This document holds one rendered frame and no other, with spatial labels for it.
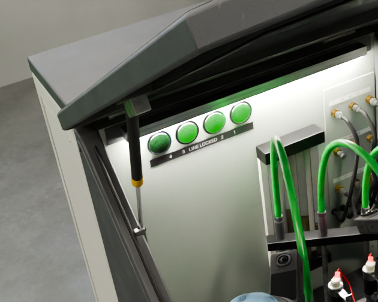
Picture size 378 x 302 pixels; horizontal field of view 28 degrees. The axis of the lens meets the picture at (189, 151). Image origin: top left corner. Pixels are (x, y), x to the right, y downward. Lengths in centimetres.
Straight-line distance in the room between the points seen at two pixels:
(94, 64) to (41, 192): 250
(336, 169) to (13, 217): 241
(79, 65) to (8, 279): 206
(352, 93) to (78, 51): 59
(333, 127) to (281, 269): 58
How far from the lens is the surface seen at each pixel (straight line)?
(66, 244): 358
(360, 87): 166
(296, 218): 121
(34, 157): 433
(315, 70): 154
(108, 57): 156
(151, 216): 153
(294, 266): 114
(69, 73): 152
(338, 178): 174
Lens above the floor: 211
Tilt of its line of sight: 31 degrees down
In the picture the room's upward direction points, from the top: 10 degrees counter-clockwise
